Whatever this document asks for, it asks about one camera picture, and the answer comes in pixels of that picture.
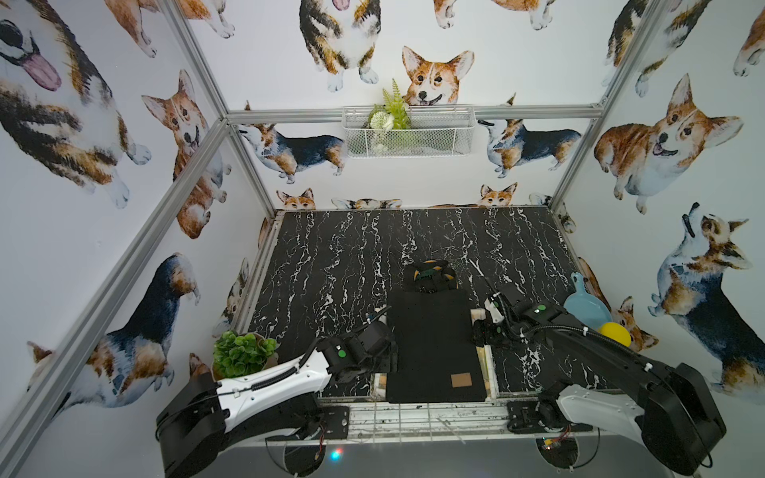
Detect potted green plant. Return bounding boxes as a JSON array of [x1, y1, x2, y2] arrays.
[[212, 331, 279, 380]]

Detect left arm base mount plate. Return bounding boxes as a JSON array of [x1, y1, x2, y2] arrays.
[[311, 406, 351, 440]]

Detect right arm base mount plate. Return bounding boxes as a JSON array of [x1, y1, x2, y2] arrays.
[[506, 400, 594, 434]]

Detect artificial fern and white flower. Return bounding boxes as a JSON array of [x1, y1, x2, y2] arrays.
[[366, 80, 414, 155]]

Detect light blue dustpan scoop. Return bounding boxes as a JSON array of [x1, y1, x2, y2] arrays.
[[564, 272, 612, 330]]

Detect black canvas tote bag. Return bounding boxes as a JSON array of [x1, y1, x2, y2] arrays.
[[384, 259, 488, 404]]

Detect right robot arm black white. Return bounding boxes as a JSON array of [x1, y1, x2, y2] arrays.
[[483, 292, 727, 476]]

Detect cream tote bag yellow handles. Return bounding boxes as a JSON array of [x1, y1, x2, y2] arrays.
[[371, 259, 498, 402]]

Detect white wire wall basket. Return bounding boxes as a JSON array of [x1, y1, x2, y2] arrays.
[[342, 106, 477, 159]]

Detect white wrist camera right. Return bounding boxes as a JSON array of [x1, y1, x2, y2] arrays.
[[484, 299, 505, 325]]

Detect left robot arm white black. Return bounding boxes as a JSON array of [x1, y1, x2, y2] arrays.
[[155, 319, 398, 477]]

